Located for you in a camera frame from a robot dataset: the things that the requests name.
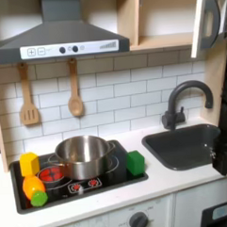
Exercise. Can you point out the green block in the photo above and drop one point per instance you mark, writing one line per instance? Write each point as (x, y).
(135, 163)

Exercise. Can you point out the dark grey sink basin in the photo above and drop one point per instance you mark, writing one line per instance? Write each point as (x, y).
(183, 148)

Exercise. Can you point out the black oven door panel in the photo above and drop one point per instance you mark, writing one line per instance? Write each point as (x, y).
(219, 215)

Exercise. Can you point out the dark grey tap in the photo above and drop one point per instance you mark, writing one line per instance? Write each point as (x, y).
(177, 99)

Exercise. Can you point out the black toy stove top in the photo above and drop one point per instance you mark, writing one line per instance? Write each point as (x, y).
(118, 168)

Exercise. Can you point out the grey oven knob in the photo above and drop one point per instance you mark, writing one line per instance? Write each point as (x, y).
(138, 222)

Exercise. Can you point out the wooden spoon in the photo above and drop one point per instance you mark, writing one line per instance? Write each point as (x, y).
(75, 104)

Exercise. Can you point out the orange toy vegetable green end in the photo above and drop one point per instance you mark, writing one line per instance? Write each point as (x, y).
(32, 187)

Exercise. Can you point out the yellow block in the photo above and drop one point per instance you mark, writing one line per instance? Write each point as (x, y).
(29, 163)

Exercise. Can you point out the wooden slotted spatula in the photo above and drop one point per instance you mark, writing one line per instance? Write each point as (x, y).
(29, 113)

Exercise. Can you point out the grey range hood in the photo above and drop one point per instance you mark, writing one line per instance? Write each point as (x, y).
(61, 36)

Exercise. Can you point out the wooden wall cabinet shelf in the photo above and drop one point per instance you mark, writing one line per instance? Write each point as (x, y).
(165, 40)

